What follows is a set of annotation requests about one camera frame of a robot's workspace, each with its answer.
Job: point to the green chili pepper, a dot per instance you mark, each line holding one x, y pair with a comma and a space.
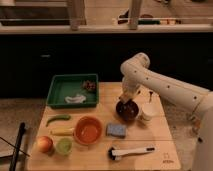
58, 117

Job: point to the red yellow apple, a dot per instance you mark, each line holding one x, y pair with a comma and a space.
44, 144

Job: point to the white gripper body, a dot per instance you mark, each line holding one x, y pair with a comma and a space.
130, 90

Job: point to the small dark screwdriver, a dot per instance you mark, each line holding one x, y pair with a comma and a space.
150, 96

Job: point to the white crumpled cloth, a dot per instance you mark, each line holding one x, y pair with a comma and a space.
76, 99

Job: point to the green plastic tray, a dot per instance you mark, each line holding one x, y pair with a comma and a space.
71, 85

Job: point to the orange bowl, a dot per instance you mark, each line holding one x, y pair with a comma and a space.
88, 130

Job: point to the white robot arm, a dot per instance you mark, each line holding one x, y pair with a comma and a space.
196, 99

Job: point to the blue sponge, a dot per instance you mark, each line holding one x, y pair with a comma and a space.
117, 130

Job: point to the green small cup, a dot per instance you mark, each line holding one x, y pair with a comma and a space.
63, 146

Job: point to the dark red bowl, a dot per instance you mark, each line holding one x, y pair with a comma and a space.
127, 111

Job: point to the brown pine cone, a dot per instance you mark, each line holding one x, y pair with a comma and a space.
89, 85

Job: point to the yellow corn cob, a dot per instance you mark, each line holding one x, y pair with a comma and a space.
62, 132

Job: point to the white cup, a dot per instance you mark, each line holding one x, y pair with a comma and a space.
148, 112

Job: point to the black tripod leg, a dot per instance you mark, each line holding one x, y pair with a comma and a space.
16, 150

